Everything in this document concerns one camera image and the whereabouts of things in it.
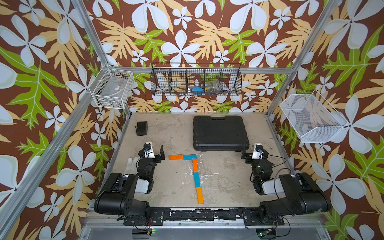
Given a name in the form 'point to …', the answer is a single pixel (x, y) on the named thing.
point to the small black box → (142, 128)
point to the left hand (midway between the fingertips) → (154, 144)
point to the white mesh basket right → (313, 118)
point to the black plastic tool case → (227, 134)
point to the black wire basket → (196, 79)
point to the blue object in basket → (198, 90)
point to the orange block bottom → (199, 195)
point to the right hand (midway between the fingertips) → (251, 146)
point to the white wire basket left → (112, 88)
